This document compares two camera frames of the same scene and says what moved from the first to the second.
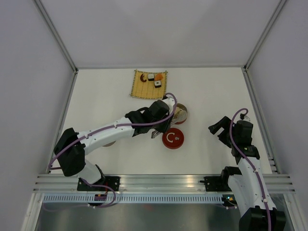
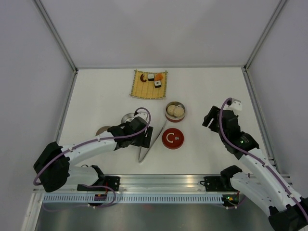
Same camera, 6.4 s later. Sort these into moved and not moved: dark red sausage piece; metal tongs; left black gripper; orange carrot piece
Moved: left black gripper; metal tongs
Not moved: dark red sausage piece; orange carrot piece
